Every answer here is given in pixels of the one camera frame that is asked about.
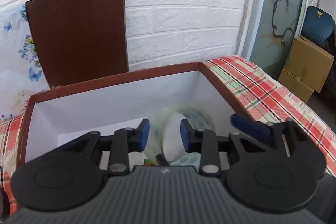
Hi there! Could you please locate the green plant card box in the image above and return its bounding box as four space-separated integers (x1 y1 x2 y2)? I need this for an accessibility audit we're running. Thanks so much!
143 159 154 166

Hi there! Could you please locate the dark brown wooden headboard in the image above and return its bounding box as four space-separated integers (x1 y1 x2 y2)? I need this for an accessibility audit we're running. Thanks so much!
26 0 129 87

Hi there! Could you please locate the blue chair back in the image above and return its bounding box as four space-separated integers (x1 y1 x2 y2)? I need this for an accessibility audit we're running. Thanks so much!
301 6 335 49

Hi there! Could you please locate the red plaid bed sheet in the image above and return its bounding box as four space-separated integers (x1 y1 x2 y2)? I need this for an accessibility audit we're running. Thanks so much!
1 56 335 213

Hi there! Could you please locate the lower cardboard box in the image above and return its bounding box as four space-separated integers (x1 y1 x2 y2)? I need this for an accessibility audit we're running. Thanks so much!
278 69 314 103

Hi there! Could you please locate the brown cardboard storage box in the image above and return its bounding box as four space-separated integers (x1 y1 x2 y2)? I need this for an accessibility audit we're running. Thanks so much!
17 63 249 165

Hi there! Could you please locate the glass door with drawing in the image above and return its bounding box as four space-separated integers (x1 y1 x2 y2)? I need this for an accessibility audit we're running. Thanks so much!
250 0 303 79

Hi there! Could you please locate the upper cardboard box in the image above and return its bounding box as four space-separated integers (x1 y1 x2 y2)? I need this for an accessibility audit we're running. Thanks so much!
285 36 334 93

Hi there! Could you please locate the floral plastic pillow bag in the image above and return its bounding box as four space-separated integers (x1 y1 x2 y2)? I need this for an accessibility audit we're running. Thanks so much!
0 3 50 122

